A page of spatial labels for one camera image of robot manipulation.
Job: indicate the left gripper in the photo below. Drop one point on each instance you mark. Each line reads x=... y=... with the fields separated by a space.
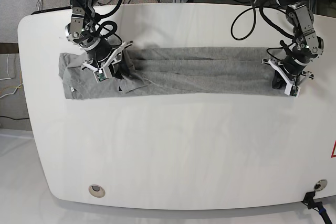
x=291 y=68

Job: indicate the red triangle warning sticker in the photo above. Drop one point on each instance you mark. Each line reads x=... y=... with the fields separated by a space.
x=333 y=154

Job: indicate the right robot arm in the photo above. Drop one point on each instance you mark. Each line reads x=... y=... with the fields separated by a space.
x=84 y=29

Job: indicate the grey t-shirt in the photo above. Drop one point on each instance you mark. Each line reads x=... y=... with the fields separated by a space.
x=164 y=71

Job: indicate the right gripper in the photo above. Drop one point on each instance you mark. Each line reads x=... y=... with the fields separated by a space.
x=103 y=54

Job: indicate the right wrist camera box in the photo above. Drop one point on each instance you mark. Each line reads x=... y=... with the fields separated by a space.
x=101 y=75

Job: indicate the black clamp with cable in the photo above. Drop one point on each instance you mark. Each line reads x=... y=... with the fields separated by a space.
x=310 y=203

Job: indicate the beige table grommet left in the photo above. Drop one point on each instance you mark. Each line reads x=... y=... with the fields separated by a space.
x=96 y=191

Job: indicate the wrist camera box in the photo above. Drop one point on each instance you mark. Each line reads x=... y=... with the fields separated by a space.
x=101 y=75
x=292 y=90

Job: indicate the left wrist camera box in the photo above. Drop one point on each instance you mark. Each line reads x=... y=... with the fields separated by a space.
x=292 y=90

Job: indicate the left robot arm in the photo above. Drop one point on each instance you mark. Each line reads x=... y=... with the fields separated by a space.
x=307 y=46

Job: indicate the silver table grommet right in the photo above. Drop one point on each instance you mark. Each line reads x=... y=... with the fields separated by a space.
x=320 y=185

